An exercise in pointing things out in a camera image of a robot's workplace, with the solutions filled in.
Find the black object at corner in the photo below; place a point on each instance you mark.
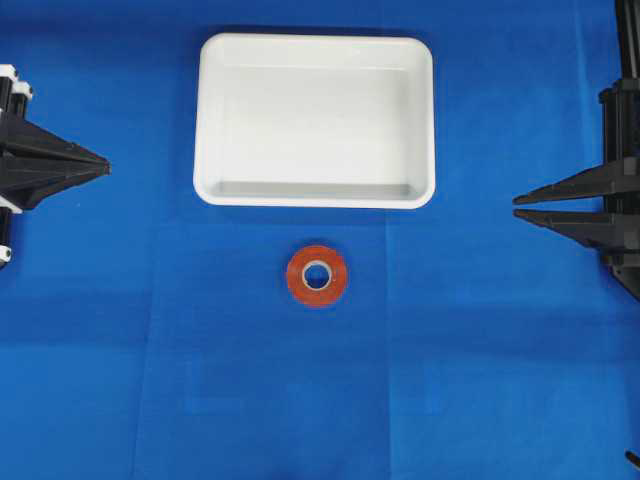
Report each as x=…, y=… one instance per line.
x=633, y=459

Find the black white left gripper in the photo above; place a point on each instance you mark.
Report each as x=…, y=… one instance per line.
x=25, y=183

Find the orange tape roll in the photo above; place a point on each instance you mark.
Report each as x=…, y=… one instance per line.
x=317, y=255

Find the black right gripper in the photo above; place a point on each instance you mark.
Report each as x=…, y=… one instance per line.
x=615, y=232

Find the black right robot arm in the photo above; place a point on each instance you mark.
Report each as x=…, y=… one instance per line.
x=627, y=21

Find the blue table cloth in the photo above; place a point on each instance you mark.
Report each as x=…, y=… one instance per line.
x=146, y=334

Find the white rectangular plastic tray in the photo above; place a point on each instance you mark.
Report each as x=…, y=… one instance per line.
x=318, y=121

